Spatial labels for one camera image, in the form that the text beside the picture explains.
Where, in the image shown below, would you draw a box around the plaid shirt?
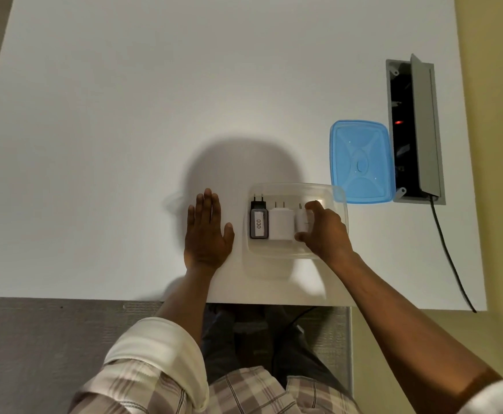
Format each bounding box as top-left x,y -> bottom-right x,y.
67,317 -> 503,414

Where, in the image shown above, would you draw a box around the small white charger plug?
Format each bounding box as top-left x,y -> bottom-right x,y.
295,202 -> 317,234

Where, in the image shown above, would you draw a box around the dark trousers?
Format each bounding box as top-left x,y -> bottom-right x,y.
201,303 -> 350,395

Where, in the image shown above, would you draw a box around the person's right forearm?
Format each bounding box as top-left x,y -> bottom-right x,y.
330,251 -> 503,403

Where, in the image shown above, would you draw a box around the person's left hand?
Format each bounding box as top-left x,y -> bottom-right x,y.
184,188 -> 235,272

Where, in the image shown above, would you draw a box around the large white charger plug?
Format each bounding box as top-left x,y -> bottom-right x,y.
268,200 -> 298,241

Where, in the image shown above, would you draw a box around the clear plastic container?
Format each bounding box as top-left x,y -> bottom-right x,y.
241,183 -> 350,260

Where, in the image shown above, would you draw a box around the thin black cable under desk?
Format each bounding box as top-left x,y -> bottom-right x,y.
292,306 -> 321,330

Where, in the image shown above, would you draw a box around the person's right hand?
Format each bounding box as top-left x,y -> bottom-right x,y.
294,201 -> 356,260

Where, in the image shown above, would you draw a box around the blue plastic container lid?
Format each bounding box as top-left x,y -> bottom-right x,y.
329,120 -> 397,205

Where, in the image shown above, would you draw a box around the grey desk socket box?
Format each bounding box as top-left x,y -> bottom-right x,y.
385,53 -> 447,206

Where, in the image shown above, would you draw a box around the black power cable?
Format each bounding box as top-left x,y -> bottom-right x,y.
428,195 -> 478,314

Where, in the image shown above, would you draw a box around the black charger with white label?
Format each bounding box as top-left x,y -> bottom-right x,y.
249,193 -> 270,240

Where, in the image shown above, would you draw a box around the person's left forearm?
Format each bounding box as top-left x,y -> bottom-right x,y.
154,266 -> 217,347

